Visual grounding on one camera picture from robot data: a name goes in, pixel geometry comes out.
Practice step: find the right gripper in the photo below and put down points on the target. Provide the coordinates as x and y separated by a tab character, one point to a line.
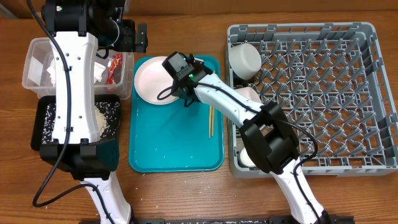
178	90

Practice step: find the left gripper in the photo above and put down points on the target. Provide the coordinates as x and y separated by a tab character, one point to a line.
129	43

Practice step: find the wooden chopstick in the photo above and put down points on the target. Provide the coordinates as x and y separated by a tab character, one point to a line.
209	122
213	121

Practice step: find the large white plate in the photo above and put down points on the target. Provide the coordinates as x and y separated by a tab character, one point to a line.
150	79

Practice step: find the red snack wrapper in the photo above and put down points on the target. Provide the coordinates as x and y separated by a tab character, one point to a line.
116	63

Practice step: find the white napkin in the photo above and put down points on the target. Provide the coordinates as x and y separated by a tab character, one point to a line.
98	71

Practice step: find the small pink plate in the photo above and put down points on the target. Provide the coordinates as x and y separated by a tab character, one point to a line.
249	93

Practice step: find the grey bowl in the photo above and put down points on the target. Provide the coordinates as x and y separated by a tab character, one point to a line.
244	60

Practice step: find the pile of rice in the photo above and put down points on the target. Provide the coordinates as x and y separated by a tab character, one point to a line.
107	118

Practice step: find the small white cup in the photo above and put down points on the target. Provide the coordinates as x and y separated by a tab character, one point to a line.
245	160

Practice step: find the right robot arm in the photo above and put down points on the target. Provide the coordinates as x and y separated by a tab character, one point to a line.
269	138

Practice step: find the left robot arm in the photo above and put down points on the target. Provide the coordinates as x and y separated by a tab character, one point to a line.
77	30

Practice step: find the clear plastic waste bin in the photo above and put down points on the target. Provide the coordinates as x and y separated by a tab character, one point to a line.
36	78

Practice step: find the black food waste tray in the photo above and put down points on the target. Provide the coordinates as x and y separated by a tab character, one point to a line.
40	113

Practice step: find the grey dishwasher rack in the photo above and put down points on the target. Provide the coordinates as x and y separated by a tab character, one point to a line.
330	79

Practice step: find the teal serving tray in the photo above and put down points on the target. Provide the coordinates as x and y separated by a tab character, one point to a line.
173	138

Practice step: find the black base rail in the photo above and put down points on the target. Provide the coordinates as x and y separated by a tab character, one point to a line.
269	220

